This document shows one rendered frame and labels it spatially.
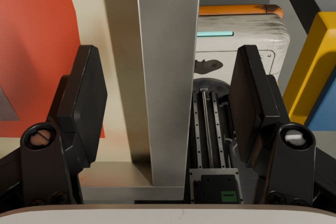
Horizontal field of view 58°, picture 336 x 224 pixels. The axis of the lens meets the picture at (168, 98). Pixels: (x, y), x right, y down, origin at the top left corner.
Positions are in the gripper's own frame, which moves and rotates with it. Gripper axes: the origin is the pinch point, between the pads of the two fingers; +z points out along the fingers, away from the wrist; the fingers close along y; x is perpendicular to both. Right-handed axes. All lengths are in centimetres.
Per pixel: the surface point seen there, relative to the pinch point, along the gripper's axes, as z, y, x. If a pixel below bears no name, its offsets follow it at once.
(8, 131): 12.1, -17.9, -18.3
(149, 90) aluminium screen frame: 8.4, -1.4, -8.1
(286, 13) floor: 108, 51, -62
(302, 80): 12.4, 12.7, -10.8
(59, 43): 11.9, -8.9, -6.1
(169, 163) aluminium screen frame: 8.5, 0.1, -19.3
